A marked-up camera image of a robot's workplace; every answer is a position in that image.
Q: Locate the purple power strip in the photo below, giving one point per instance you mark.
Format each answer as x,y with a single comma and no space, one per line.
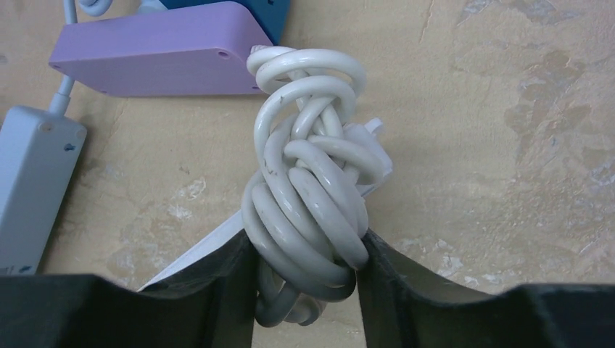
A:
191,51

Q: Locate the light blue power strip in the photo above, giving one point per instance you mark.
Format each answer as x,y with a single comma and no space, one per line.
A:
39,152

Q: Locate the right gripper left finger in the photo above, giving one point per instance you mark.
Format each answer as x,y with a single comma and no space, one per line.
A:
211,303

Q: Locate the white power strip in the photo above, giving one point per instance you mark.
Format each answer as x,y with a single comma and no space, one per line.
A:
210,243

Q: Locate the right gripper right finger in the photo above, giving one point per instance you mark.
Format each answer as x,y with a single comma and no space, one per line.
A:
404,304

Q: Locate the dark blue cube socket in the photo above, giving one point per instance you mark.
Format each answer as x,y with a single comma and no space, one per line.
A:
270,14

